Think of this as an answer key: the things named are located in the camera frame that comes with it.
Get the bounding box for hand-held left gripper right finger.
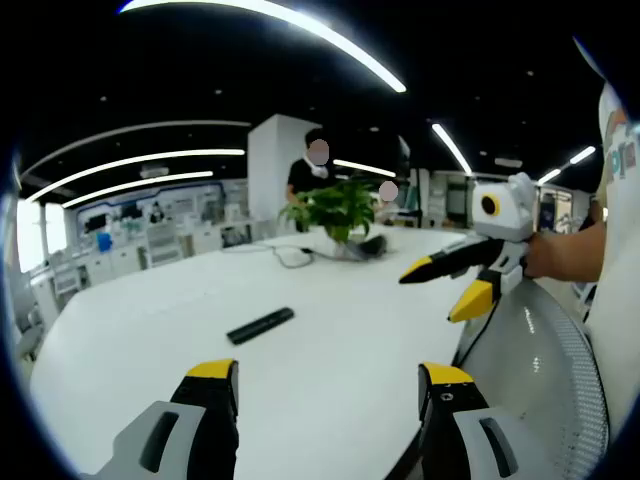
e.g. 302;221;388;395
417;362;551;480

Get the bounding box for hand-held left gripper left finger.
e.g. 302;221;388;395
79;358;240;480

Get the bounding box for black remote control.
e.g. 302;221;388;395
226;307;295;345

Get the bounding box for person's right hand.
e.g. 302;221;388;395
519;231;552;279

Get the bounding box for dark object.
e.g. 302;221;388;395
349;235;392;260

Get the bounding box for white mesh office chair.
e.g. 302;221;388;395
452;277;612;480

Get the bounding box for person's white shirt torso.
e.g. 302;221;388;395
572;34;640;426

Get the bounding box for green potted plant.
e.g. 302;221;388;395
278;177;381;259

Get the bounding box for white display cabinets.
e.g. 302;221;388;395
19;179;281;311

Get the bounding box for white square pillar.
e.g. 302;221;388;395
247;113;321;236

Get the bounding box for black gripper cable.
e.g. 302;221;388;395
452;299;501;369

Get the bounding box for grey table cable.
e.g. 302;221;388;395
222;242;351;269

